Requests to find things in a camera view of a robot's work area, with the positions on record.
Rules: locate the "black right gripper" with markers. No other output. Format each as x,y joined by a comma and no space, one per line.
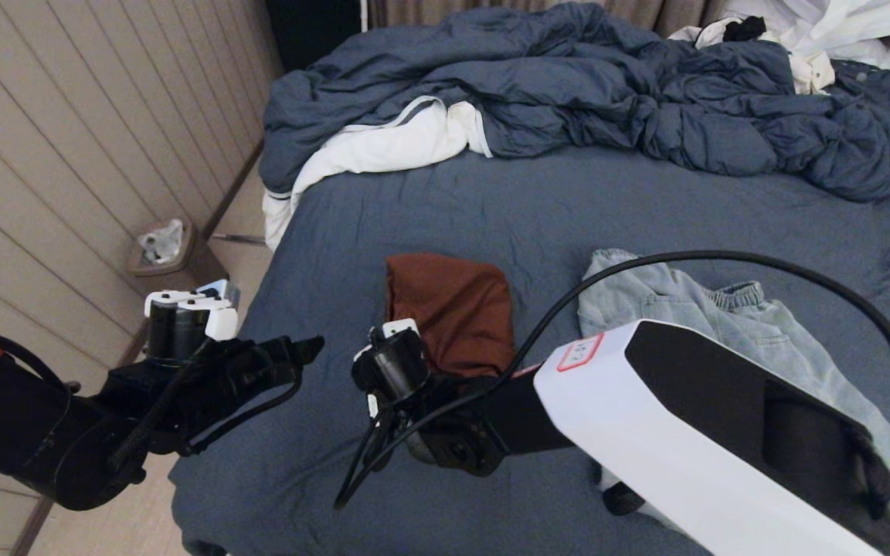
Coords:
433,409

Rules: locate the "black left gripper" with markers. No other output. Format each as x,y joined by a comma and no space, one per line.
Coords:
221,378

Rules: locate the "rust brown shorts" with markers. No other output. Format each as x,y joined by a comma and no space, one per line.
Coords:
453,316

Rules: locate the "light blue denim jeans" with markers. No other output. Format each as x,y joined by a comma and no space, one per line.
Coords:
723,324

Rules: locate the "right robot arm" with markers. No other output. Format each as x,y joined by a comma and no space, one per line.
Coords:
723,448

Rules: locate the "brown trash bin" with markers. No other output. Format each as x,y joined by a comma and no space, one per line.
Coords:
190,262

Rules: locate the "white plastic bin bag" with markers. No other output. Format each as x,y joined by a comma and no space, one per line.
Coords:
161,242

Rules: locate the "blue bed sheet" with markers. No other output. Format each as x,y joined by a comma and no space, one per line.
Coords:
491,208

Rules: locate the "black cabinet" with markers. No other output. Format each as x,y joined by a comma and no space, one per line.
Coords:
314,29

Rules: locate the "white vertical pole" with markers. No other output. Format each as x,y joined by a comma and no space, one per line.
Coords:
365,15

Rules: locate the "dark blue crumpled duvet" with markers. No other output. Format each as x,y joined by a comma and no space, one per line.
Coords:
568,77

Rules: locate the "beige curtain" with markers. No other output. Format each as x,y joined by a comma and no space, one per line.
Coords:
669,14

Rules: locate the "small black garment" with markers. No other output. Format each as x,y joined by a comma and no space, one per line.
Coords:
745,29

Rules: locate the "cream jacket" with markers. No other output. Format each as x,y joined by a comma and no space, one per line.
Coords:
812,73

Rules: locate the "dark denim garment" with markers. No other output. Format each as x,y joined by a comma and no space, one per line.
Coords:
881,81

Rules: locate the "white shirt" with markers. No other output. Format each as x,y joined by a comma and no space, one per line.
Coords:
831,22

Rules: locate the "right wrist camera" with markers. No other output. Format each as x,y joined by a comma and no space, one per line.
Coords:
395,363

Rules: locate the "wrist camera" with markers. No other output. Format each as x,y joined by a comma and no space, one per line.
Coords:
395,363
186,324

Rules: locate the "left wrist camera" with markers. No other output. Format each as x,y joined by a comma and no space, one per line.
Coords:
186,324

